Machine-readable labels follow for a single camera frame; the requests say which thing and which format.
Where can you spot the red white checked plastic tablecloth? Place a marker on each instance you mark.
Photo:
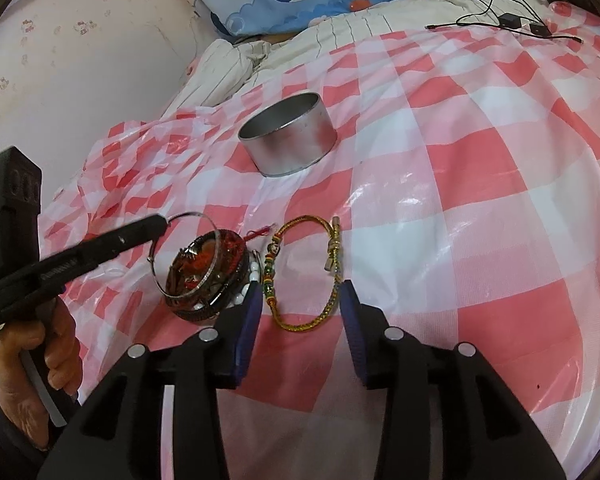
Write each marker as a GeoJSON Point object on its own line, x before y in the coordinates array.
{"type": "Point", "coordinates": [455, 210]}

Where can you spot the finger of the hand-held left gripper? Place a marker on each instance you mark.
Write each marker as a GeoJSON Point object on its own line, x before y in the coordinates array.
{"type": "Point", "coordinates": [105, 247]}

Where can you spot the round metal tin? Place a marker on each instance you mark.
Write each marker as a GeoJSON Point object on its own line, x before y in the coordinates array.
{"type": "Point", "coordinates": [290, 135]}

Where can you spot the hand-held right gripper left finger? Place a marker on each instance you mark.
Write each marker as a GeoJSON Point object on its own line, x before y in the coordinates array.
{"type": "Point", "coordinates": [247, 332]}

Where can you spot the small black adapter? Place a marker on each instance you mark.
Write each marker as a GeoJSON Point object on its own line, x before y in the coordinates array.
{"type": "Point", "coordinates": [507, 21]}
{"type": "Point", "coordinates": [539, 29]}

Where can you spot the cream striped bed sheet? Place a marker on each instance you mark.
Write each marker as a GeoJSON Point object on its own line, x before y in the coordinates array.
{"type": "Point", "coordinates": [230, 70]}

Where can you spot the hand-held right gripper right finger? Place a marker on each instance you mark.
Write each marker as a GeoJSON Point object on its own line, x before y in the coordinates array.
{"type": "Point", "coordinates": [353, 332]}

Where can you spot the person's left hand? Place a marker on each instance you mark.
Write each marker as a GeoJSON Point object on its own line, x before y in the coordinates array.
{"type": "Point", "coordinates": [62, 340]}

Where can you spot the silver bangle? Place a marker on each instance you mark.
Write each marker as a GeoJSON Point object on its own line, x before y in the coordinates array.
{"type": "Point", "coordinates": [192, 215]}

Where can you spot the person's left forearm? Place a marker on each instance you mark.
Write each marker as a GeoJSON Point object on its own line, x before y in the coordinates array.
{"type": "Point", "coordinates": [7, 440]}

